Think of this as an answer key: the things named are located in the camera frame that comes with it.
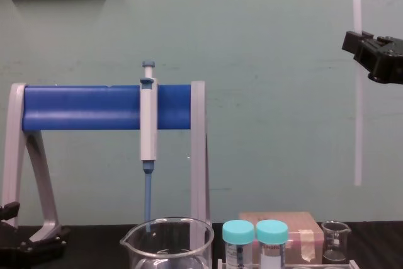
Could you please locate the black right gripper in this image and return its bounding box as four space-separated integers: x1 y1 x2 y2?
341 30 403 86

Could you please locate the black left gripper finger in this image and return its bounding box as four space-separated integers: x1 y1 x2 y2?
0 202 21 229
18 226 71 253

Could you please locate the blue and grey pipette stand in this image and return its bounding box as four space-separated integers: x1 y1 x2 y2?
0 81 212 245

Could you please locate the white and blue pipette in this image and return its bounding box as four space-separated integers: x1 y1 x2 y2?
139 59 159 232

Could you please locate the large glass beaker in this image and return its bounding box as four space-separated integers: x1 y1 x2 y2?
119 216 216 269

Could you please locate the teal capped sample vial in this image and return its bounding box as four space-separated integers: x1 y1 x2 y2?
222 219 256 267
255 219 290 267

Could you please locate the brown cardboard box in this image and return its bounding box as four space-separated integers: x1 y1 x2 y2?
239 211 326 265

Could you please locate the small glass beaker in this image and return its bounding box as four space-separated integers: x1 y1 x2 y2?
321 220 352 265

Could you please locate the beige tape strip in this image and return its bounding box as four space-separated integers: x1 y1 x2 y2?
298 229 316 263

